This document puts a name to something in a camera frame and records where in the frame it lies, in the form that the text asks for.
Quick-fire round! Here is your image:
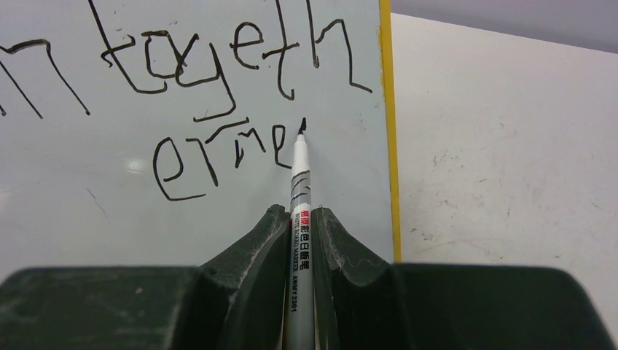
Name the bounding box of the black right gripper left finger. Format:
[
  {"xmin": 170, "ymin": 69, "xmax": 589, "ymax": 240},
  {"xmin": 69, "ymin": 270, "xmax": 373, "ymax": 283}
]
[{"xmin": 1, "ymin": 205, "xmax": 289, "ymax": 349}]

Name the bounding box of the black white marker pen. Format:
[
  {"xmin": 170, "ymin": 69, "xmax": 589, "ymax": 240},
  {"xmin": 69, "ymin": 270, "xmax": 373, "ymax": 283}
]
[{"xmin": 283, "ymin": 131, "xmax": 315, "ymax": 349}]

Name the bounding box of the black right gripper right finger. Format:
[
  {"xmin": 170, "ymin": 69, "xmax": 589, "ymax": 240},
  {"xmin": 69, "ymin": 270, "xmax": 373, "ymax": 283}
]
[{"xmin": 311, "ymin": 208, "xmax": 615, "ymax": 349}]

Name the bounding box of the yellow framed whiteboard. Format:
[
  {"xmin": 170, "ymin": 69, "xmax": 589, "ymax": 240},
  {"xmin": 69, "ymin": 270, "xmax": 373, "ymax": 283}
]
[{"xmin": 1, "ymin": 1, "xmax": 400, "ymax": 276}]

